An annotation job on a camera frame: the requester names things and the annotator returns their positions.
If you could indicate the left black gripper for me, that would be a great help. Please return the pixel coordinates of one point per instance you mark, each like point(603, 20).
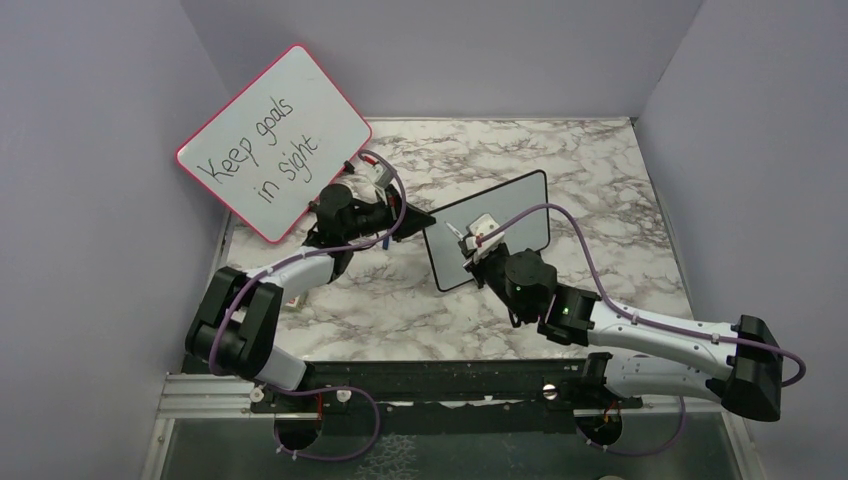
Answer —
point(412, 222)

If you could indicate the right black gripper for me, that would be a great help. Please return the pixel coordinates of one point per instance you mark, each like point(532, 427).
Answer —
point(475, 266)

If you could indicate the white marker pen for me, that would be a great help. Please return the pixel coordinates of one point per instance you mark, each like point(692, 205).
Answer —
point(456, 232)

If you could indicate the black framed whiteboard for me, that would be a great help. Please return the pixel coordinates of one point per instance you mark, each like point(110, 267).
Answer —
point(503, 202)

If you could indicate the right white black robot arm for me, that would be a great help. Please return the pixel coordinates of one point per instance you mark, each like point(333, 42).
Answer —
point(736, 365)

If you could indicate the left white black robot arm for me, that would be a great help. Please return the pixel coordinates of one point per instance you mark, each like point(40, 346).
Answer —
point(234, 327)

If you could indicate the pink framed whiteboard with writing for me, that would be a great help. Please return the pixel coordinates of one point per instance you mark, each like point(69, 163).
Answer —
point(272, 148)

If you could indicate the small white red box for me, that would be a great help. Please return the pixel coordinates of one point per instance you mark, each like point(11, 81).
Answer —
point(296, 303)

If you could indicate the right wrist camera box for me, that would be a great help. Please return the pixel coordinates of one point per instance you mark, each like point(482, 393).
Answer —
point(481, 238)

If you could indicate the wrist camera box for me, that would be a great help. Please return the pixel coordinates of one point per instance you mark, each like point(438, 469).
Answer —
point(481, 238)
point(380, 178)

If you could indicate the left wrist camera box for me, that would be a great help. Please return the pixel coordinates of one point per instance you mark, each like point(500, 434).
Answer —
point(380, 178)

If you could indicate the black aluminium mounting rail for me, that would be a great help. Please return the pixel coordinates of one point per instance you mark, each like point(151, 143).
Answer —
point(447, 397)

